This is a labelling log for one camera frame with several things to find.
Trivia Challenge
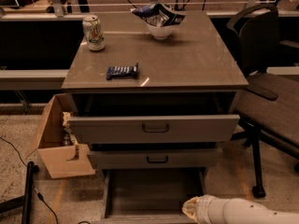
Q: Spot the grey bottom drawer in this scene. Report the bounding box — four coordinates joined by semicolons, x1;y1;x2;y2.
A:
100;168;206;224

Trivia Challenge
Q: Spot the grey drawer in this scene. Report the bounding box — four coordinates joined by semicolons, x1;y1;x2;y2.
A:
69;115;239;144
87;148;222;170
100;168;206;224

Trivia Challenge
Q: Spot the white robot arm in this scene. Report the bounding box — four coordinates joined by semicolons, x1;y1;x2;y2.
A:
182;195;299;224

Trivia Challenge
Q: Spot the grey middle drawer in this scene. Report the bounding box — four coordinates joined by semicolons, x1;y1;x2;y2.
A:
87;148;222;170

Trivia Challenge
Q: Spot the grey top drawer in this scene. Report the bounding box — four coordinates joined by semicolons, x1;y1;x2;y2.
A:
69;115;239;144

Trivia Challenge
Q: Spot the grey drawer cabinet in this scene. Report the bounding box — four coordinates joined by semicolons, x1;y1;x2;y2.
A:
61;10;249;179

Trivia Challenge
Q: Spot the black office chair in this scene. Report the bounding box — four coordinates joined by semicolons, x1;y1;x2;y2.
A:
227;4;299;198

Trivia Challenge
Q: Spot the open cardboard box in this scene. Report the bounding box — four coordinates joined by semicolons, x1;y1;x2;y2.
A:
27;94;95;178

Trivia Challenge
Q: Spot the blue snack bar wrapper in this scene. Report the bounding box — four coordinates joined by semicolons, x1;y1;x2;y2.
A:
106;64;138;80

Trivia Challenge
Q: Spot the black stand leg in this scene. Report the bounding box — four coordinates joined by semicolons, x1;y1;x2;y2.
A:
0;161;39;224

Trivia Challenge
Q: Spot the white bowl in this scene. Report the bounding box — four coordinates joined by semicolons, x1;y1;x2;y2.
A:
147;24;174;40

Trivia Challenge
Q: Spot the blue white chip bag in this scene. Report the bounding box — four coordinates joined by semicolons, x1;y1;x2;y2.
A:
131;3;186;27

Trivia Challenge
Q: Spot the green white soda can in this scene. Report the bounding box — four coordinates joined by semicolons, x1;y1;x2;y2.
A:
82;15;105;51

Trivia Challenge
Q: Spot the black floor cable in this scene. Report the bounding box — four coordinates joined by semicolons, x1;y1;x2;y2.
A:
0;136;60;224

